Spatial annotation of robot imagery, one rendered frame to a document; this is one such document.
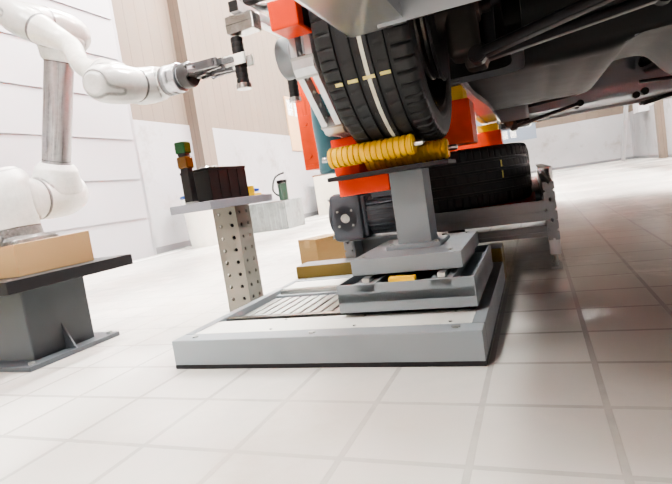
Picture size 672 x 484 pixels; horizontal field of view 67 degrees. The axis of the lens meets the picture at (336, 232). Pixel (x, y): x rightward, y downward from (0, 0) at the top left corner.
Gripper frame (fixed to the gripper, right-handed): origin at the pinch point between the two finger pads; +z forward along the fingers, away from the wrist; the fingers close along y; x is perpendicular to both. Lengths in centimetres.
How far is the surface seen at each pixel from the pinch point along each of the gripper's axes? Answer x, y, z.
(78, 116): 73, -261, -346
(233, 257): -60, -30, -33
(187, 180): -30.1, -10.4, -33.2
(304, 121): -11, -59, -9
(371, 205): -48, -42, 20
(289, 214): -64, -511, -255
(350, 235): -58, -39, 11
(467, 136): -29, -60, 54
